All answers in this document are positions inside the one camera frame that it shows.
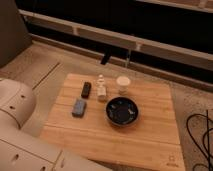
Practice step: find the dark blue bowl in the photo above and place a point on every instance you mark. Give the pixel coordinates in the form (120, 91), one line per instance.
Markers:
(121, 111)

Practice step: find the small white bottle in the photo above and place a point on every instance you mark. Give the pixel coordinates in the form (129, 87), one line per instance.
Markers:
(101, 88)

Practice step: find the grey cabinet at left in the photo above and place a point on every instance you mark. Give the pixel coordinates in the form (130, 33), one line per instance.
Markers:
(14, 36)

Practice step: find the white railing shelf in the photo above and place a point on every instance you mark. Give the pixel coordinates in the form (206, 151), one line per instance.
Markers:
(161, 50)

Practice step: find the wooden table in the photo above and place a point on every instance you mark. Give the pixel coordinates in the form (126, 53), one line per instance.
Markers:
(151, 142)

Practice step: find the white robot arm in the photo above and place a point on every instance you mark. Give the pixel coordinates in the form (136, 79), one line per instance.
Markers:
(20, 151)

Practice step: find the blue sponge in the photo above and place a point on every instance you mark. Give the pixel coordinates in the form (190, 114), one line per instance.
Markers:
(79, 108)

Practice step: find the white cup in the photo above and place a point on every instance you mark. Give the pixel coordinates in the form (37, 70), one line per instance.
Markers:
(123, 82)

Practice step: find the black rectangular bar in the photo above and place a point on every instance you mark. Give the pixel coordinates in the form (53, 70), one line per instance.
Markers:
(86, 90)

